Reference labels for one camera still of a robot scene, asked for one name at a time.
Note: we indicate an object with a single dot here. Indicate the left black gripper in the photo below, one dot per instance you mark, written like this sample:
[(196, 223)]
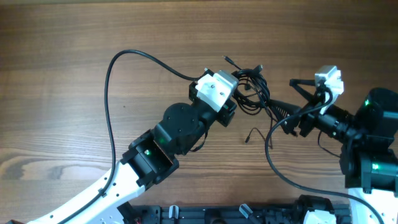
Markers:
[(225, 113)]

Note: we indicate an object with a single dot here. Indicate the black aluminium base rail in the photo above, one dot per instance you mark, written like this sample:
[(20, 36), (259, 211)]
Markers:
[(306, 209)]

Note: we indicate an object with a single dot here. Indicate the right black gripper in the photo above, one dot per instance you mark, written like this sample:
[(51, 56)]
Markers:
[(310, 116)]

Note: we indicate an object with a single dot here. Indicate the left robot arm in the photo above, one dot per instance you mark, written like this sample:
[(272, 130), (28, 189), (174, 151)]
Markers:
[(151, 158)]

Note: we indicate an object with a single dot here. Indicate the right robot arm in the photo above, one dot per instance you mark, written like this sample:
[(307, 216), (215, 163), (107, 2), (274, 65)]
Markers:
[(367, 162)]

